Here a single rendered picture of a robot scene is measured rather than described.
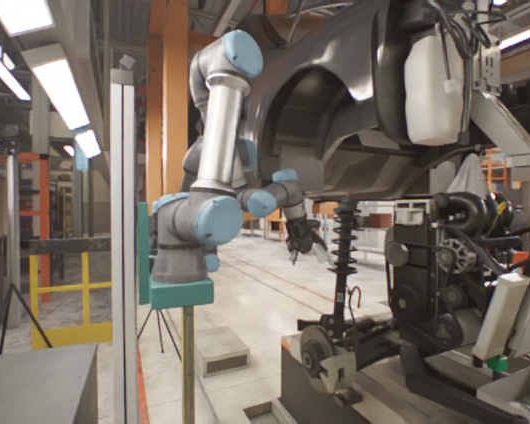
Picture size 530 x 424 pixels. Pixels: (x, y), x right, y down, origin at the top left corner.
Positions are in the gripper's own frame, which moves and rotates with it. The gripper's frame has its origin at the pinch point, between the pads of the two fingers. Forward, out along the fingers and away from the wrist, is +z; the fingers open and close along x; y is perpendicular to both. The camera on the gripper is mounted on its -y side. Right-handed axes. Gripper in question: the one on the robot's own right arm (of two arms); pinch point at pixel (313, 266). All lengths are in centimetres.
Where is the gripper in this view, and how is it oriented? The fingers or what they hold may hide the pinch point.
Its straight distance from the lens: 112.7
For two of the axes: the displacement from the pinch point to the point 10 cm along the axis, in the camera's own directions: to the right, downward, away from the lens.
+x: 7.9, -0.5, -6.1
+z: 2.9, 9.1, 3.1
